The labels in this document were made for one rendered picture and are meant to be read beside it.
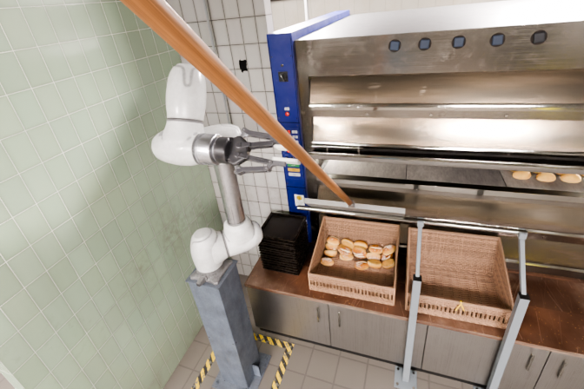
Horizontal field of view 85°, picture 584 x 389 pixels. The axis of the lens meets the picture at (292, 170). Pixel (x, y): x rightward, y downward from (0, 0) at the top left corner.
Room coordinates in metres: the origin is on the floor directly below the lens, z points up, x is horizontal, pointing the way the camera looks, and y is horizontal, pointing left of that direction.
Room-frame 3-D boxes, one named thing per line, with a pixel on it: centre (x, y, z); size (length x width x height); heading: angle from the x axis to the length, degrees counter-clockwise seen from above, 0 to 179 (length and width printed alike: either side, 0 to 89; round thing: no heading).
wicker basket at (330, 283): (1.64, -0.36, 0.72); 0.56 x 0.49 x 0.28; 68
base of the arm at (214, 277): (1.35, 0.53, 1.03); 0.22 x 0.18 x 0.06; 157
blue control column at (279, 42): (2.91, -0.38, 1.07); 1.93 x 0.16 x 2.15; 158
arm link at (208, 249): (1.37, 0.51, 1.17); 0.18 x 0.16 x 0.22; 110
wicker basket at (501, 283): (1.40, -0.93, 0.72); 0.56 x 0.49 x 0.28; 69
